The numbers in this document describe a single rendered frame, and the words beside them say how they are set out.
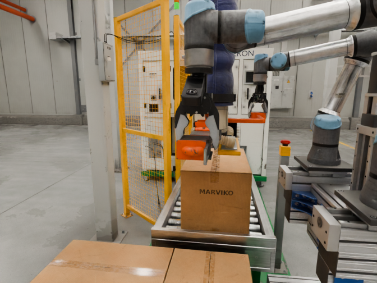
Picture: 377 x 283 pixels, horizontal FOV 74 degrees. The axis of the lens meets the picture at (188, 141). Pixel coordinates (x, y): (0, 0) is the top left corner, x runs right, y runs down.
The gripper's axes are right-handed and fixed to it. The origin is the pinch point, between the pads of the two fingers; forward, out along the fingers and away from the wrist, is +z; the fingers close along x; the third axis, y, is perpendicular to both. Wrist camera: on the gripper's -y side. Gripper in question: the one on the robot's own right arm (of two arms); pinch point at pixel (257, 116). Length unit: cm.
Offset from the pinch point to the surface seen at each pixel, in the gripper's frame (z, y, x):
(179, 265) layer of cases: 70, 47, -39
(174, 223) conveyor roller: 71, 6, -50
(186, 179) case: 35, 21, -40
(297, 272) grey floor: 124, -28, 41
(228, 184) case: 36.3, 20.1, -15.8
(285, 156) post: 31.5, -29.3, 24.7
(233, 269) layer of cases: 70, 46, -13
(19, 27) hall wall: -273, -826, -875
